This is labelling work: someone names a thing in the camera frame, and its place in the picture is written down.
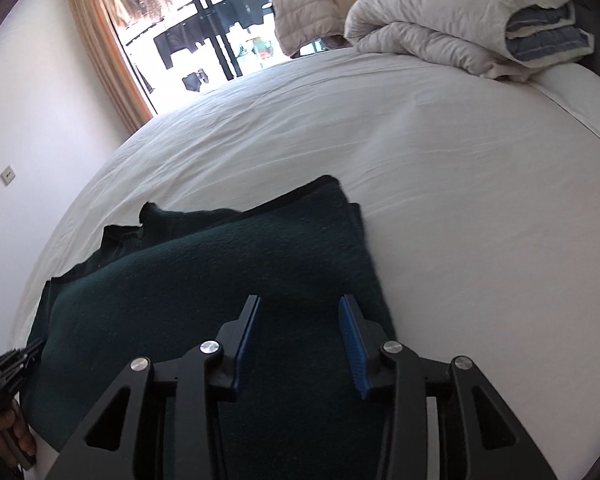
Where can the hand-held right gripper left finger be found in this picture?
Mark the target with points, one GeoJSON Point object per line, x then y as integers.
{"type": "Point", "coordinates": [245, 355]}

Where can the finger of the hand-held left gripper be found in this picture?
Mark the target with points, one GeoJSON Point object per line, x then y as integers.
{"type": "Point", "coordinates": [17, 362]}

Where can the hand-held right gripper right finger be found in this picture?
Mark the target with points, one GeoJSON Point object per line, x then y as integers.
{"type": "Point", "coordinates": [352, 345]}

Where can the dark green sweater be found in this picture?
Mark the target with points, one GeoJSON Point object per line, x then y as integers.
{"type": "Point", "coordinates": [205, 270]}

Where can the person's left hand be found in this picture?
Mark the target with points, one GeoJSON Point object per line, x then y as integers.
{"type": "Point", "coordinates": [10, 435]}

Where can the white bed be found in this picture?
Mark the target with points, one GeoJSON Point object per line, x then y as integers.
{"type": "Point", "coordinates": [455, 210]}

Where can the small hanging dark garment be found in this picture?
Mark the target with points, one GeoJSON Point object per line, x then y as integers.
{"type": "Point", "coordinates": [194, 81]}

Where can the folded white duvet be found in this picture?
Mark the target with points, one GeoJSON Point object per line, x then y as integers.
{"type": "Point", "coordinates": [430, 25]}

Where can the white wall socket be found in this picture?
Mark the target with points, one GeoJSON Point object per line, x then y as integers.
{"type": "Point", "coordinates": [8, 175]}

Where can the black window frame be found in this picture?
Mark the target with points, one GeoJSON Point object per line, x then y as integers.
{"type": "Point", "coordinates": [205, 10]}

